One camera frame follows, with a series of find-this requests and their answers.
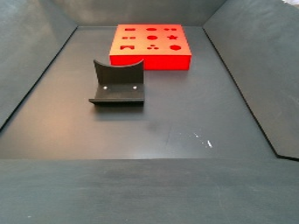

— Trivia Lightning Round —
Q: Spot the black curved holder stand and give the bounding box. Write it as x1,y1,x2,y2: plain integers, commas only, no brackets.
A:
89,60,146,105

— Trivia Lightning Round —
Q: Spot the red shape sorter block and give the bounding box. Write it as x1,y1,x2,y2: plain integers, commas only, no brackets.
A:
110,24,193,70

